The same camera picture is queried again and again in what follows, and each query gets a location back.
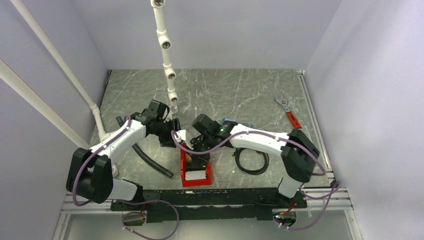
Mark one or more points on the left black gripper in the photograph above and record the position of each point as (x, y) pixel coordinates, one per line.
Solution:
(169, 140)

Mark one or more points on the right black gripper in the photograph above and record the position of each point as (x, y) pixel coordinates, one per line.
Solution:
(195, 156)

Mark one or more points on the blue card holder wallet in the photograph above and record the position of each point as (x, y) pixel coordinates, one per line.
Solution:
(246, 124)

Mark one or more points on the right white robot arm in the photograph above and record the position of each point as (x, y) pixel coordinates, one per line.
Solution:
(297, 153)

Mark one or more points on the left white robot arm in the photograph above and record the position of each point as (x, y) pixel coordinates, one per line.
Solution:
(90, 177)

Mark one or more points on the white card stack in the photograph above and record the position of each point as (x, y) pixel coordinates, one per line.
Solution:
(195, 175)

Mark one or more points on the red plastic bin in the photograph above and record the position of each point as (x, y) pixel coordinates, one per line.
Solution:
(186, 165)

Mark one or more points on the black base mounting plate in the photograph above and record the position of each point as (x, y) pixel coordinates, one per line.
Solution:
(210, 204)

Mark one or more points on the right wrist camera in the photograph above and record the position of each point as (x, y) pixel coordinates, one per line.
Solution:
(183, 137)

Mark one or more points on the red handled adjustable wrench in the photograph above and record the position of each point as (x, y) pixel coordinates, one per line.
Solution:
(290, 115)

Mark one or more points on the aluminium rail frame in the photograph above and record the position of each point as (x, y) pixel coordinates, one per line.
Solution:
(320, 199)

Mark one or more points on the white PVC pipe frame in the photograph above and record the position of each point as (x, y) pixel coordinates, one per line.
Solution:
(50, 78)

